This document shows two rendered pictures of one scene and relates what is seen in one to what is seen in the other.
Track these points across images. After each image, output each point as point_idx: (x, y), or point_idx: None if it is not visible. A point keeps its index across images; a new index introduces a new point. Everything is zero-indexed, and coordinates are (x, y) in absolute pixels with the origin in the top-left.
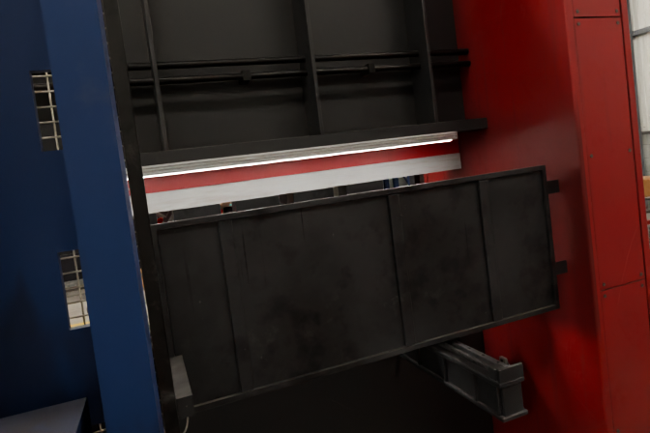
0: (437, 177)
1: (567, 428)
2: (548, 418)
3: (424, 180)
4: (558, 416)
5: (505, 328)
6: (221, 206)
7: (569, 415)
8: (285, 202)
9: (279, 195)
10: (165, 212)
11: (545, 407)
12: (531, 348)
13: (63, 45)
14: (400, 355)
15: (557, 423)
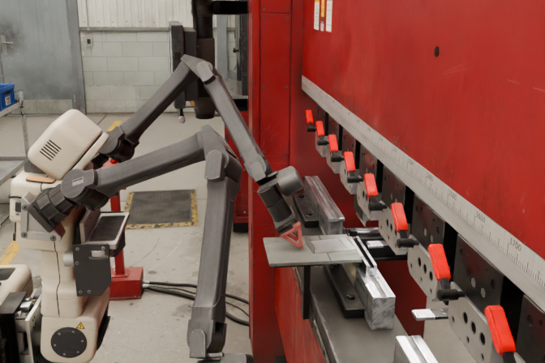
0: (278, 96)
1: (398, 270)
2: (383, 271)
3: (253, 100)
4: (392, 265)
5: (349, 219)
6: (92, 159)
7: (402, 260)
8: (137, 140)
9: (134, 130)
10: (240, 173)
11: (380, 265)
12: (375, 226)
13: None
14: (377, 260)
15: (390, 271)
